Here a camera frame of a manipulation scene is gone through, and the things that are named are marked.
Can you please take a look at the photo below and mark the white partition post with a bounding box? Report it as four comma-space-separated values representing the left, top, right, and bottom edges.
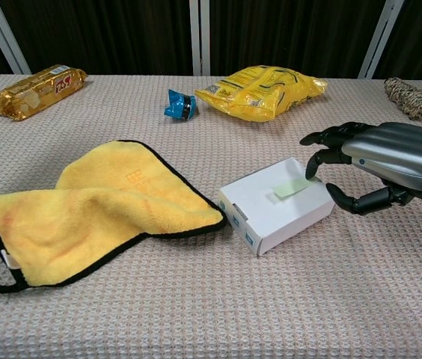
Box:
0, 0, 33, 76
189, 0, 212, 77
357, 0, 406, 80

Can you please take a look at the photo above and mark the white cardboard box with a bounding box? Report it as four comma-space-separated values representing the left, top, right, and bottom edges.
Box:
217, 156, 337, 257

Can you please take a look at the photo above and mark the gold biscuit package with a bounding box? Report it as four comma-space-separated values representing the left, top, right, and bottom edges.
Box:
0, 64, 89, 122

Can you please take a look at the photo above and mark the beige waffle tablecloth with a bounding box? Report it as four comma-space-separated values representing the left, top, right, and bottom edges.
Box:
0, 73, 422, 359

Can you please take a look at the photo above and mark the pale green paper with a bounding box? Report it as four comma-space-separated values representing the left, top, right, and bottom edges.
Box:
272, 177, 322, 200

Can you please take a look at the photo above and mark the blue crumpled snack wrapper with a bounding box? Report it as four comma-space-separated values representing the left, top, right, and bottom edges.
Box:
163, 88, 198, 122

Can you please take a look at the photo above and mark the twine rope bundle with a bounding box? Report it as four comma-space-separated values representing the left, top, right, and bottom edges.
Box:
383, 76, 422, 122

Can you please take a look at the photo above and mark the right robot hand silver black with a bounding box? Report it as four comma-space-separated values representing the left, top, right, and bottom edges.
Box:
299, 120, 422, 216

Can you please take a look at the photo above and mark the yellow snack bag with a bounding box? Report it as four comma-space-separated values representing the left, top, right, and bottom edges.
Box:
194, 64, 329, 123

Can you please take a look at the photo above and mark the yellow microfiber cloth black trim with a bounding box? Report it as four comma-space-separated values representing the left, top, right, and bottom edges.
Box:
0, 139, 228, 295

